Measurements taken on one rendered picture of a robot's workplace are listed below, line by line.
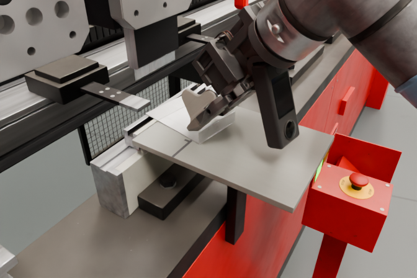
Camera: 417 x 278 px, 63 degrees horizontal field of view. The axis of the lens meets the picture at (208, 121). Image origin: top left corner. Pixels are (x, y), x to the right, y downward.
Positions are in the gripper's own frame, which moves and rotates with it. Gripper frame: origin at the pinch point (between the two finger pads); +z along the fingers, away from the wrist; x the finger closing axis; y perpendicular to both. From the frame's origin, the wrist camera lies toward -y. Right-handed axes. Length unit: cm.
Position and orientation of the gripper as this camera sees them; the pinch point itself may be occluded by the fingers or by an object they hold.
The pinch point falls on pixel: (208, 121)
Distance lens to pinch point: 55.3
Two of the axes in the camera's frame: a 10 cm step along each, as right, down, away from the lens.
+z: -4.7, 4.1, 7.8
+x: -6.8, 4.0, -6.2
